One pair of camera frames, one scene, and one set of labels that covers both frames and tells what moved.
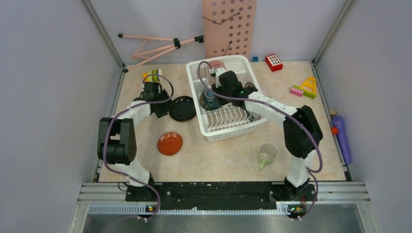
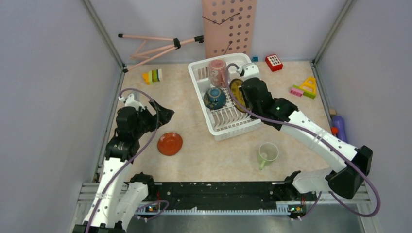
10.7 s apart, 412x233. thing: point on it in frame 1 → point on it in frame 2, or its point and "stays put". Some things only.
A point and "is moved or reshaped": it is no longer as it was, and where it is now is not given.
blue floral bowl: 208,101 is moved or reshaped
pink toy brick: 297,92 stays put
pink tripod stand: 177,45 stays put
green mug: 267,153 stays put
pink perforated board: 228,27 stays put
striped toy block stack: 152,77 stays put
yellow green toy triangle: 308,87 stays put
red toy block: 273,62 stays put
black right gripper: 216,88 → 247,102
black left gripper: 163,112 → 144,110
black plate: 184,109 is moved or reshaped
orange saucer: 170,143 stays put
